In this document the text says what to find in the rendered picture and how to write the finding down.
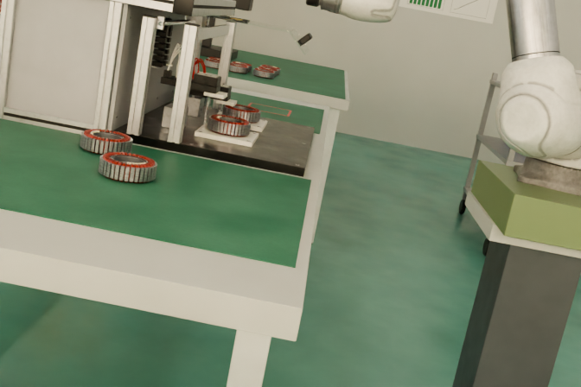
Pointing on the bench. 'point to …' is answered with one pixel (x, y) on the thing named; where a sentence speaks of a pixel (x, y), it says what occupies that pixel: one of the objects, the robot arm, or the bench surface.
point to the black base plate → (286, 140)
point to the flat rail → (214, 31)
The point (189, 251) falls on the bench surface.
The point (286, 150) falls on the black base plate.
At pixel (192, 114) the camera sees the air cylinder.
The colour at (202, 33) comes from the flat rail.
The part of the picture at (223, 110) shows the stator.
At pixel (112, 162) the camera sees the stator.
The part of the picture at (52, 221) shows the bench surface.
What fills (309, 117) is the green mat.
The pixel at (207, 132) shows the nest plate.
